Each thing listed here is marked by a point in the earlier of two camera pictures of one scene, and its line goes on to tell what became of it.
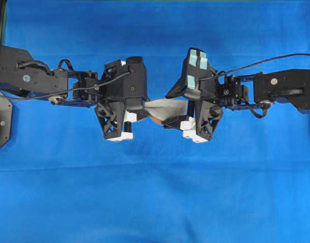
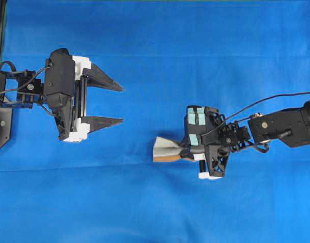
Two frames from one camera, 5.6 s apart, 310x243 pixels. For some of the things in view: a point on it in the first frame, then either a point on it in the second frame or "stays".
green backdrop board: [3, 25] stays
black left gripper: [116, 109] to [63, 74]
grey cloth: [163, 109] to [165, 150]
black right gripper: [207, 113] to [217, 157]
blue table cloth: [56, 179] stays
